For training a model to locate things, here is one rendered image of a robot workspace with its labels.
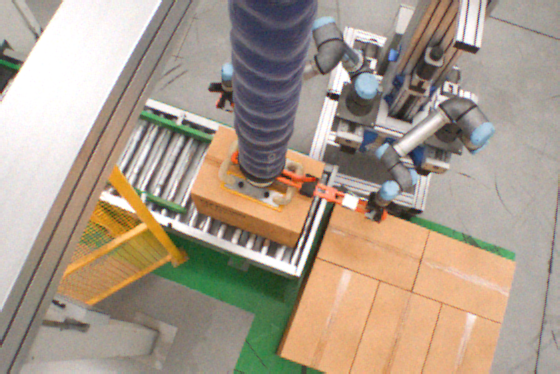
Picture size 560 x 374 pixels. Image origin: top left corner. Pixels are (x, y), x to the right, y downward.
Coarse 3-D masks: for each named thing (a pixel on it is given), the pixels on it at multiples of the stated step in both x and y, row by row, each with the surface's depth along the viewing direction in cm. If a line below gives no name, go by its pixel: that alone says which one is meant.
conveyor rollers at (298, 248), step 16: (0, 96) 314; (144, 128) 315; (160, 128) 316; (160, 144) 312; (176, 144) 312; (192, 144) 313; (208, 144) 313; (128, 160) 308; (144, 160) 309; (160, 160) 310; (176, 160) 312; (128, 176) 305; (144, 176) 305; (160, 176) 306; (176, 176) 307; (192, 176) 307; (112, 192) 301; (160, 192) 303; (176, 192) 304; (192, 224) 298; (208, 224) 298; (224, 224) 299; (304, 224) 303; (304, 240) 300
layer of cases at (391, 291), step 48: (336, 240) 301; (384, 240) 303; (432, 240) 304; (336, 288) 293; (384, 288) 294; (432, 288) 296; (480, 288) 297; (288, 336) 283; (336, 336) 284; (384, 336) 286; (432, 336) 288; (480, 336) 289
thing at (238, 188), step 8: (232, 176) 263; (240, 176) 264; (224, 184) 262; (240, 184) 260; (232, 192) 262; (240, 192) 262; (264, 192) 261; (272, 192) 262; (280, 192) 263; (256, 200) 261; (264, 200) 261; (272, 208) 261; (280, 208) 261
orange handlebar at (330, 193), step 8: (232, 160) 254; (280, 176) 253; (296, 176) 253; (288, 184) 253; (296, 184) 252; (320, 184) 253; (320, 192) 252; (328, 192) 251; (336, 192) 252; (328, 200) 253; (336, 200) 251; (360, 200) 252; (360, 208) 251; (384, 216) 250
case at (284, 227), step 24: (216, 144) 271; (216, 168) 267; (312, 168) 270; (192, 192) 262; (216, 192) 263; (216, 216) 292; (240, 216) 271; (264, 216) 261; (288, 216) 261; (288, 240) 283
